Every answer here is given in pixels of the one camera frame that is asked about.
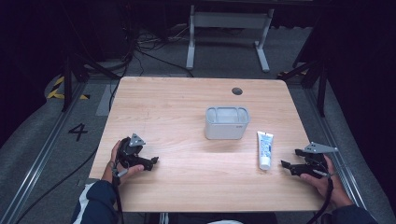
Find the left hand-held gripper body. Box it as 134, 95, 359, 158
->
116, 133, 148, 171

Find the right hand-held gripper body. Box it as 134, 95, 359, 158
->
294, 141, 339, 180

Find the white toothpaste tube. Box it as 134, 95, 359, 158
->
256, 131, 275, 171

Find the grey plastic storage box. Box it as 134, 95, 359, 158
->
204, 105, 251, 141

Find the person's left hand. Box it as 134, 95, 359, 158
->
101, 139, 145, 187

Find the person's right hand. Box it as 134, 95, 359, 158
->
299, 154, 355, 209

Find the black tripod stand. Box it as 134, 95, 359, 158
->
276, 46, 330, 119
61, 52, 122, 113

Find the yellow black floor tape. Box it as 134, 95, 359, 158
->
46, 76, 92, 101

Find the metal floor rail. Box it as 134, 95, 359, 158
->
0, 82, 88, 224
303, 88, 368, 210

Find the right hand-held gripper cable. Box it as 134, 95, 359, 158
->
306, 169, 335, 224

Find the hand-held gripper cable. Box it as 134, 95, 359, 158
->
306, 169, 335, 224
107, 160, 130, 224

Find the left hand-held gripper cable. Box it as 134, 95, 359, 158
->
107, 160, 130, 224

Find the black floor cable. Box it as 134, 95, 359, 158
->
13, 144, 101, 224

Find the bundle of black floor cables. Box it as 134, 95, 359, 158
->
106, 18, 195, 111

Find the white metal desk frame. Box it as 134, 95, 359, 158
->
185, 4, 276, 74

